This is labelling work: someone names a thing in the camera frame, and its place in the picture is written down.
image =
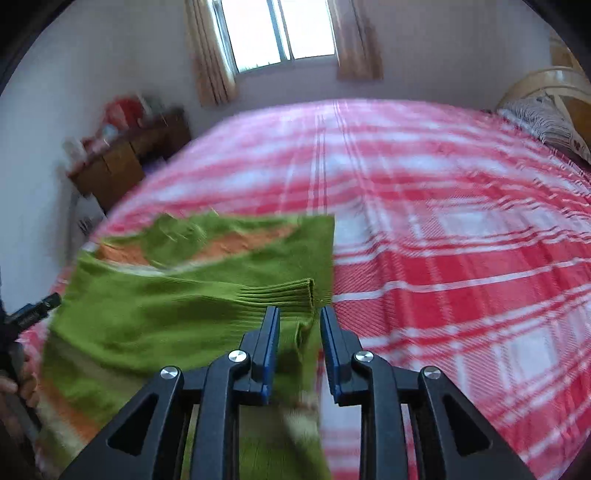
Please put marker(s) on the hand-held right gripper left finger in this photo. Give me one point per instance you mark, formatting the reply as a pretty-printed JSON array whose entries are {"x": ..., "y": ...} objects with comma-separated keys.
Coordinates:
[{"x": 271, "y": 350}]

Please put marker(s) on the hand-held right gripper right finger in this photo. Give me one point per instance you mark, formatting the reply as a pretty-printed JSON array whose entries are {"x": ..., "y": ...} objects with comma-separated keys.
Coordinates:
[{"x": 329, "y": 350}]

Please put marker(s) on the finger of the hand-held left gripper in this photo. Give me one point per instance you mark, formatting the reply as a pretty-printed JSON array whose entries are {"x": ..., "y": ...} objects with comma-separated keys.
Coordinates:
[{"x": 34, "y": 314}]

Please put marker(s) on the green orange striped sweater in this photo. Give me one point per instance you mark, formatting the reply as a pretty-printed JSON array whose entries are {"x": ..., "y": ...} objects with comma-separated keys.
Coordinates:
[{"x": 161, "y": 314}]

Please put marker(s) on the person's left hand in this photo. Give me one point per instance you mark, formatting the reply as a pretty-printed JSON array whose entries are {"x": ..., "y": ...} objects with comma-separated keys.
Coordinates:
[{"x": 27, "y": 386}]

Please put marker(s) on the white paper bag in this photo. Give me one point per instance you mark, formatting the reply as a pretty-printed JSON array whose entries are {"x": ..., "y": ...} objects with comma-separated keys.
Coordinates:
[{"x": 85, "y": 217}]

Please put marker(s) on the red white plaid blanket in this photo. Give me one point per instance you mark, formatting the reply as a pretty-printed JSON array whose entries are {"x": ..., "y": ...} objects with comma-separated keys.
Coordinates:
[{"x": 438, "y": 230}]

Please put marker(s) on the wooden desk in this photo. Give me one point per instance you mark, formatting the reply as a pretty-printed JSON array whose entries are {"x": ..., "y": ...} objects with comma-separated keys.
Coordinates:
[{"x": 120, "y": 161}]

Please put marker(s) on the red gift bag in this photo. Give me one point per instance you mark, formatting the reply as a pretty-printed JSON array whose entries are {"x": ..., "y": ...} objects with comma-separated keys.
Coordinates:
[{"x": 122, "y": 113}]

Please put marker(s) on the beige curtain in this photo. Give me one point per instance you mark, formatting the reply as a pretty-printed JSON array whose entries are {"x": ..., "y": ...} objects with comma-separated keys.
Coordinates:
[
  {"x": 355, "y": 41},
  {"x": 207, "y": 60}
]

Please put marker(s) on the grey striped pillow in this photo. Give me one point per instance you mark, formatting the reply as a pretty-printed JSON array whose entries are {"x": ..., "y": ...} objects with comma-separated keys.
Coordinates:
[{"x": 545, "y": 120}]

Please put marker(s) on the window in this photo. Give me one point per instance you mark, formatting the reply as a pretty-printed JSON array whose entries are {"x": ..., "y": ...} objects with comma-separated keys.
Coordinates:
[{"x": 277, "y": 32}]

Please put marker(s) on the wooden headboard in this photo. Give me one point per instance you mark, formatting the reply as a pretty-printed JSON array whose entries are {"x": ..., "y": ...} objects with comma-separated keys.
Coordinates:
[{"x": 554, "y": 78}]

